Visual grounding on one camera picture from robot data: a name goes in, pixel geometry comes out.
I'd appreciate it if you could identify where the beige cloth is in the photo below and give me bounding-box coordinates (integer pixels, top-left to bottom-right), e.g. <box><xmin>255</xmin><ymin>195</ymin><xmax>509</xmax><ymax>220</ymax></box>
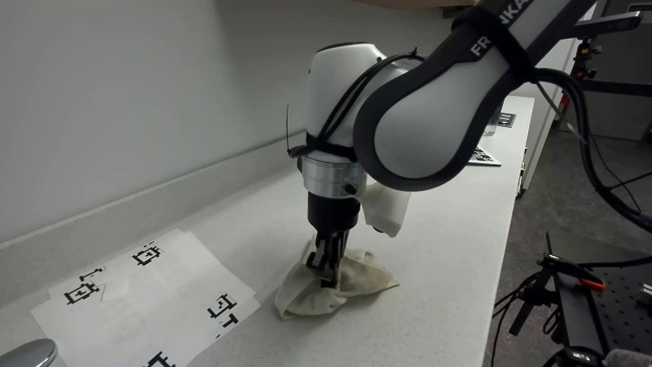
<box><xmin>275</xmin><ymin>237</ymin><xmax>401</xmax><ymax>320</ymax></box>

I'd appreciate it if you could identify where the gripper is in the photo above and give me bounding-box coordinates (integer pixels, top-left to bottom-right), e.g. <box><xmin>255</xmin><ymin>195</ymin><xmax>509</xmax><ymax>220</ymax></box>
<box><xmin>305</xmin><ymin>191</ymin><xmax>363</xmax><ymax>289</ymax></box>

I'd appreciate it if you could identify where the black clamp with orange handle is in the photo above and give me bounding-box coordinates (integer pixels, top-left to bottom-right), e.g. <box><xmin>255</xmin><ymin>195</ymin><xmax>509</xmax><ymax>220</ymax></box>
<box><xmin>536</xmin><ymin>232</ymin><xmax>608</xmax><ymax>294</ymax></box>

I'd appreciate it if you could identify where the silver metal tap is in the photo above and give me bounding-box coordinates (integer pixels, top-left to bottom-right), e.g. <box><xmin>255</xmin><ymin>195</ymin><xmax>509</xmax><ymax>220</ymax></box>
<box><xmin>0</xmin><ymin>338</ymin><xmax>58</xmax><ymax>367</ymax></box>

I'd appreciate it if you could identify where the camera on tripod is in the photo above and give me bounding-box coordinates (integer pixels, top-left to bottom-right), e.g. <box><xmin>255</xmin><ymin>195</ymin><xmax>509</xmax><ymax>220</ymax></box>
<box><xmin>558</xmin><ymin>11</ymin><xmax>644</xmax><ymax>128</ymax></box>

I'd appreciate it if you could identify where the black cable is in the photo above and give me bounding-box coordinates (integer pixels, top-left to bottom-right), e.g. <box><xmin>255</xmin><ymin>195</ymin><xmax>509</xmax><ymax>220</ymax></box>
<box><xmin>490</xmin><ymin>270</ymin><xmax>561</xmax><ymax>367</ymax></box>

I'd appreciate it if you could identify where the white paper sheet with markers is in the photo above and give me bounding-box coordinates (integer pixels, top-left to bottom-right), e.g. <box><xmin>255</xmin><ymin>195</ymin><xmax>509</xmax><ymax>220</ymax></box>
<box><xmin>31</xmin><ymin>228</ymin><xmax>261</xmax><ymax>367</ymax></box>

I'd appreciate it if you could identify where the clear glass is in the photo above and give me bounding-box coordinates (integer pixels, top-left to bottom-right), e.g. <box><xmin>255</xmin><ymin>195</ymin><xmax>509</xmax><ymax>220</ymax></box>
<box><xmin>484</xmin><ymin>102</ymin><xmax>504</xmax><ymax>137</ymax></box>

